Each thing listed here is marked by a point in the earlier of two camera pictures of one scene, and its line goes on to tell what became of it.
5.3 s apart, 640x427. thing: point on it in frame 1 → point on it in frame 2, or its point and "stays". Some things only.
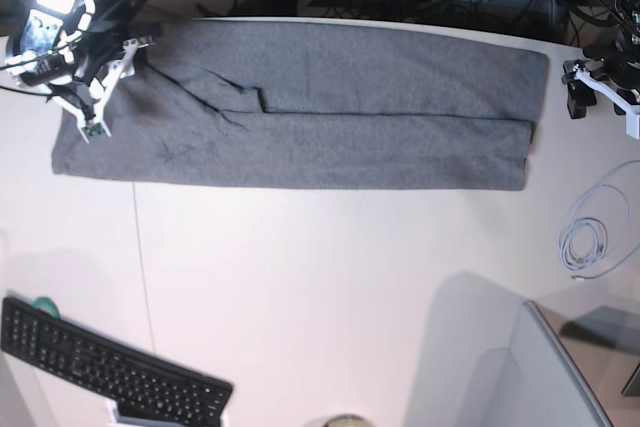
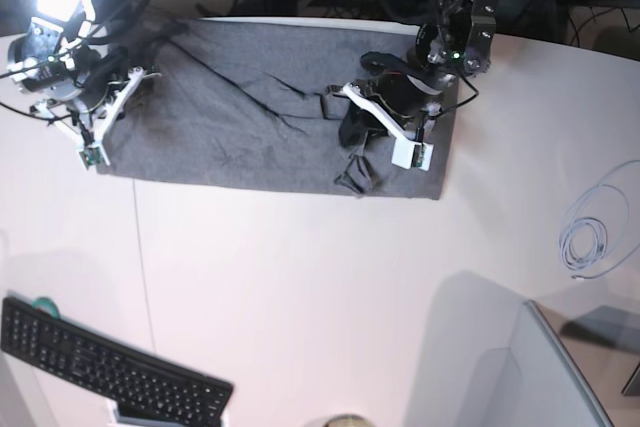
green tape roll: x=47 y=305 stays
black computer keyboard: x=149 y=388 stays
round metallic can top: x=347 y=420 stays
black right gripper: x=617 y=62 → x=404 y=90
